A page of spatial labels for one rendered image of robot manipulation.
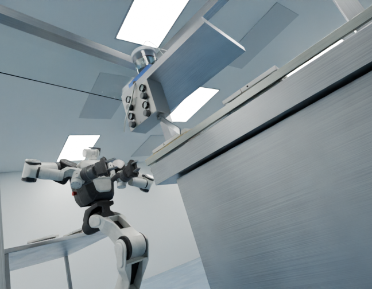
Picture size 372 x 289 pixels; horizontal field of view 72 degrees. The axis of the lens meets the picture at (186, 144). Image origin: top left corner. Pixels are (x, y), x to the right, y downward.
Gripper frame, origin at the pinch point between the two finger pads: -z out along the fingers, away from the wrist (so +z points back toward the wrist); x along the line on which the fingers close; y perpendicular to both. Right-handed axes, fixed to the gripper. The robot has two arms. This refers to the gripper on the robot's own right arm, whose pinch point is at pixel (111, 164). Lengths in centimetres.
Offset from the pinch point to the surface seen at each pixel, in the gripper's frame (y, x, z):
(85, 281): -392, 58, 269
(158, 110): 30, -5, -42
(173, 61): 36, -25, -57
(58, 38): 44, -59, -5
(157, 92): 27, -17, -44
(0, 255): 70, 43, 10
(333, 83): 64, 28, -100
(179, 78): 20, -25, -57
